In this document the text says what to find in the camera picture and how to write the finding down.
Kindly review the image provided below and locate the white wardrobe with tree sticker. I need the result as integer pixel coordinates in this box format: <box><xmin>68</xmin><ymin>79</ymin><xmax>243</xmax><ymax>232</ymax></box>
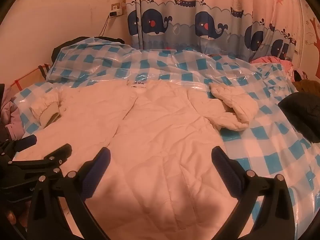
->
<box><xmin>299</xmin><ymin>0</ymin><xmax>320</xmax><ymax>80</ymax></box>

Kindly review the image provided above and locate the blue checked plastic-covered bedspread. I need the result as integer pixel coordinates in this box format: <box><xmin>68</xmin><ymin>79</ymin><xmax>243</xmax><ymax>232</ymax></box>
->
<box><xmin>12</xmin><ymin>36</ymin><xmax>320</xmax><ymax>240</ymax></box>

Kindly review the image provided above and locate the black power cable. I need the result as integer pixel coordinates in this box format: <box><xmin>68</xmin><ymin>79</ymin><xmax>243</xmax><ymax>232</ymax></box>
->
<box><xmin>99</xmin><ymin>14</ymin><xmax>111</xmax><ymax>37</ymax></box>

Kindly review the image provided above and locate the black knitted cloth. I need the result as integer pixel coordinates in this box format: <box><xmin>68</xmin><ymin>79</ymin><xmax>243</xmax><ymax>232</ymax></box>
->
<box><xmin>278</xmin><ymin>92</ymin><xmax>320</xmax><ymax>144</ymax></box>

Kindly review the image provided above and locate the pink cloth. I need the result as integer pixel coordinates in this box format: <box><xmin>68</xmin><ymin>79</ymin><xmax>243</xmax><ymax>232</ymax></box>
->
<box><xmin>250</xmin><ymin>55</ymin><xmax>294</xmax><ymax>80</ymax></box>

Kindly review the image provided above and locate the red-taped bed rail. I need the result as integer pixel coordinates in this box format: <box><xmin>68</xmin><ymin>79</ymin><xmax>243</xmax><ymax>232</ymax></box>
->
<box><xmin>10</xmin><ymin>64</ymin><xmax>52</xmax><ymax>93</ymax></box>

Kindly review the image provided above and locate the brown cloth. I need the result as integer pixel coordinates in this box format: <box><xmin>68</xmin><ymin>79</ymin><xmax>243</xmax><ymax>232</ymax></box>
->
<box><xmin>291</xmin><ymin>79</ymin><xmax>320</xmax><ymax>94</ymax></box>

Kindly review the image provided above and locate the person's left hand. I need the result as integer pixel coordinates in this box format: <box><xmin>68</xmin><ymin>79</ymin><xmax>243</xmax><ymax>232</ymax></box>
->
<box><xmin>4</xmin><ymin>204</ymin><xmax>27</xmax><ymax>230</ymax></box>

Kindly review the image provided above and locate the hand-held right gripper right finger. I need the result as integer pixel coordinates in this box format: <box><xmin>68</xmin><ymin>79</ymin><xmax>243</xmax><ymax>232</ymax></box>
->
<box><xmin>211</xmin><ymin>146</ymin><xmax>295</xmax><ymax>240</ymax></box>

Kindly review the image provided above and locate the white quilted jacket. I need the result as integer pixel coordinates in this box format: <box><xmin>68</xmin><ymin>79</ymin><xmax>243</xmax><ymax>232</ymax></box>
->
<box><xmin>29</xmin><ymin>80</ymin><xmax>258</xmax><ymax>240</ymax></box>

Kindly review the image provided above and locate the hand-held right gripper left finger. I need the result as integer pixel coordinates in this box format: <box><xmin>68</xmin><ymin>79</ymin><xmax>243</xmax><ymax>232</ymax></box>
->
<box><xmin>26</xmin><ymin>147</ymin><xmax>112</xmax><ymax>240</ymax></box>

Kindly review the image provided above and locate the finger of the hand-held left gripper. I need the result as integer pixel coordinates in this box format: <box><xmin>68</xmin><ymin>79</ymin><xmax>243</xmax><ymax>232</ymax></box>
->
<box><xmin>10</xmin><ymin>144</ymin><xmax>73</xmax><ymax>178</ymax></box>
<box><xmin>0</xmin><ymin>134</ymin><xmax>37</xmax><ymax>161</ymax></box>

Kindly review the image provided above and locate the whale print curtain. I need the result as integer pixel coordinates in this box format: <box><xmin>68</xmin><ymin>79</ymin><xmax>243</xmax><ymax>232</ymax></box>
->
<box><xmin>125</xmin><ymin>0</ymin><xmax>304</xmax><ymax>62</ymax></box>

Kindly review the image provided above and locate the pink and purple jacket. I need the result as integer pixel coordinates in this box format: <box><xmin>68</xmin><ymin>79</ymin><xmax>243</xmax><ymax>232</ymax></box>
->
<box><xmin>0</xmin><ymin>82</ymin><xmax>25</xmax><ymax>140</ymax></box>

